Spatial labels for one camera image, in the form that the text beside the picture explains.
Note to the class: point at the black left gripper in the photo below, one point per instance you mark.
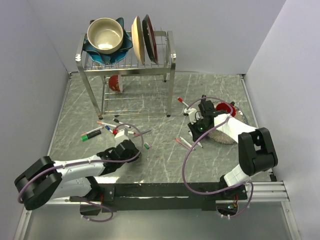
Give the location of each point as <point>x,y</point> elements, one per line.
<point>135,152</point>

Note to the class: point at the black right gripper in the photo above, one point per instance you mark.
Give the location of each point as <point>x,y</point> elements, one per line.
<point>196,135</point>

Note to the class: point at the pink highlighter pen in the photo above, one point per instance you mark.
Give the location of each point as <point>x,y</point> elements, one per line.
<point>183,144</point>

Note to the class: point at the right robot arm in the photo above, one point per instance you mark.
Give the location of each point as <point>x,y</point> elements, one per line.
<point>256,151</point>

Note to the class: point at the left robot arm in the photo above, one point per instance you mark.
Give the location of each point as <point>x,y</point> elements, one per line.
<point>47,179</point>

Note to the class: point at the thin pink pen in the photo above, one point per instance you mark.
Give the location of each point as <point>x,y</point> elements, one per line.
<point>93,130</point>

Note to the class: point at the speckled grey plate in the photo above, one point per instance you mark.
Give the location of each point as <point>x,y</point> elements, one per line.
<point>222,138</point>

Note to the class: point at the black capped white marker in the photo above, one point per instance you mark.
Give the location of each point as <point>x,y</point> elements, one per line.
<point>121,123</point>

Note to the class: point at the red cup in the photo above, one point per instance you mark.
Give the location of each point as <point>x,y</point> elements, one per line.
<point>229,108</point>

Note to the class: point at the pink capped white marker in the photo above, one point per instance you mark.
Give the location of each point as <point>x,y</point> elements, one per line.
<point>106,124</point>

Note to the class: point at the green black marker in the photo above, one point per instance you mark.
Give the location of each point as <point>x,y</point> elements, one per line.
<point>90,135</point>

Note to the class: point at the steel dish rack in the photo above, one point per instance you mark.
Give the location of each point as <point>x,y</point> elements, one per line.
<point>147,89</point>

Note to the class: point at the small red patterned bowl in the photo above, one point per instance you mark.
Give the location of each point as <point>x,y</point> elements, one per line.
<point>115,83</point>

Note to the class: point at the blue wavy bowl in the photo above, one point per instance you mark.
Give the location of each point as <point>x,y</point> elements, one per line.
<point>109,59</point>

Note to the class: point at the dark red plate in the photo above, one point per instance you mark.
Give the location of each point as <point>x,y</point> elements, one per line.
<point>149,39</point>

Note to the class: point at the cream plate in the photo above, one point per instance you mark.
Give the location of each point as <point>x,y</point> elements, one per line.
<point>138,40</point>

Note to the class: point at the beige ceramic bowl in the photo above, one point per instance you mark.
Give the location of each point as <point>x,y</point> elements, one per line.
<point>106,35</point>

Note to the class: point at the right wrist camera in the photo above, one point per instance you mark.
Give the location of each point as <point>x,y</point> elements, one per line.
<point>193,114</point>

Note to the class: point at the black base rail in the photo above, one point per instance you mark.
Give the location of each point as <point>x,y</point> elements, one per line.
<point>158,196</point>

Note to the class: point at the aluminium frame rail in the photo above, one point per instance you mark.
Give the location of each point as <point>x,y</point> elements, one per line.
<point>264,191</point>

